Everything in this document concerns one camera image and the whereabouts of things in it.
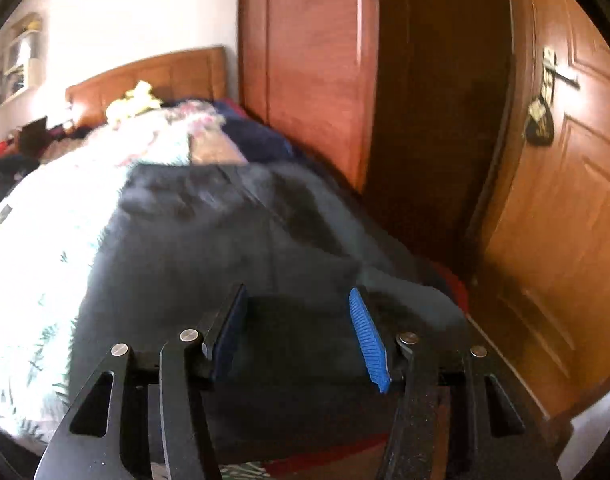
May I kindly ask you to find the black jacket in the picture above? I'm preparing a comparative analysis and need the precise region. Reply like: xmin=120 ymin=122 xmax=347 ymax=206
xmin=70 ymin=162 xmax=466 ymax=462

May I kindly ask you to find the wooden bedroom door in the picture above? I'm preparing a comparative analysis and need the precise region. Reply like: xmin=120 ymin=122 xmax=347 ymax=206
xmin=471 ymin=0 xmax=610 ymax=419

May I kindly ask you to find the palm leaf print bedsheet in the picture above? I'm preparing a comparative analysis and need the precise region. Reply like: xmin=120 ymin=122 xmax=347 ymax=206
xmin=0 ymin=119 xmax=271 ymax=480

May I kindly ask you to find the dark navy blanket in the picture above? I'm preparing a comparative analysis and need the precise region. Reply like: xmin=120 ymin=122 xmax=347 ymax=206
xmin=213 ymin=100 xmax=306 ymax=164

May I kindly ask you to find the yellow plush toy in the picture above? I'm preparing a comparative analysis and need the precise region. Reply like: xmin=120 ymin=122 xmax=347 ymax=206
xmin=105 ymin=80 xmax=162 ymax=126

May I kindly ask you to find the wooden headboard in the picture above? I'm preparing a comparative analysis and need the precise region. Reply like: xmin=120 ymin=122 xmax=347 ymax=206
xmin=64 ymin=45 xmax=230 ymax=131

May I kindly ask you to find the wooden louvered wardrobe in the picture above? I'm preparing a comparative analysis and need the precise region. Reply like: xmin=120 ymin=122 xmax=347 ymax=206
xmin=239 ymin=0 xmax=513 ymax=275

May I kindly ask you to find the metal door handle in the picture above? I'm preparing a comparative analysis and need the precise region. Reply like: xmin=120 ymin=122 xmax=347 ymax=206
xmin=540 ymin=46 xmax=580 ymax=105

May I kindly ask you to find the white wall shelf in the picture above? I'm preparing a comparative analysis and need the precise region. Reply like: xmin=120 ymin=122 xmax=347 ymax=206
xmin=0 ymin=12 xmax=43 ymax=107

